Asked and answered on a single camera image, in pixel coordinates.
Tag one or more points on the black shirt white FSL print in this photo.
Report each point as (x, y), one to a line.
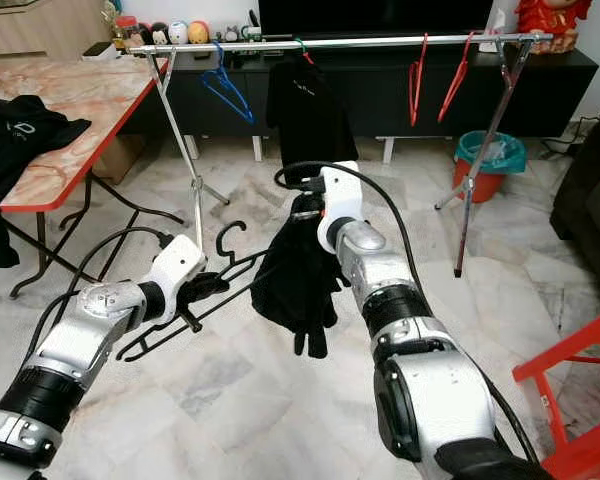
(310, 125)

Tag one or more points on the black shirt green print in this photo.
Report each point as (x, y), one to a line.
(295, 285)

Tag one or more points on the green hooked clothes hanger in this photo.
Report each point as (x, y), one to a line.
(305, 45)

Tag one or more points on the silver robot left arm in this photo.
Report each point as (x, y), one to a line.
(100, 340)

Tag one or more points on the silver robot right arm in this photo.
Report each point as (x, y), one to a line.
(440, 400)

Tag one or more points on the blue clothes hanger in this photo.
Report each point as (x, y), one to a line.
(215, 88)

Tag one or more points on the black television console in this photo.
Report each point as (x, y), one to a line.
(380, 95)

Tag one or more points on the chrome clothes rack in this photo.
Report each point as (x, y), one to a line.
(370, 42)

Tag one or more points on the orange bin teal liner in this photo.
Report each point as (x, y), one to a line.
(490, 152)

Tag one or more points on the yellow round toy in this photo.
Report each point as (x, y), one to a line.
(198, 34)

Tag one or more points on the black flat screen television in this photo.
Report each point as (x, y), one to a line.
(370, 12)

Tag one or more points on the white round toy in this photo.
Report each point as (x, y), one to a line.
(177, 35)

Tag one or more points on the black and white toy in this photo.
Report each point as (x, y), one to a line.
(157, 36)

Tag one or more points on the marble folding table red edge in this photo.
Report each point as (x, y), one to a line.
(80, 95)

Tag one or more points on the black shirt white D print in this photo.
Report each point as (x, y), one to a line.
(20, 145)

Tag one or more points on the red plastic stool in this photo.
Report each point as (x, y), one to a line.
(570, 345)

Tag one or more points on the light wooden cabinet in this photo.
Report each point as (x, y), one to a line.
(40, 32)

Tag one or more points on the red and gold statue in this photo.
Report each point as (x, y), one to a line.
(550, 18)

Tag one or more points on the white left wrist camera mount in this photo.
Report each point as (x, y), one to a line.
(178, 265)

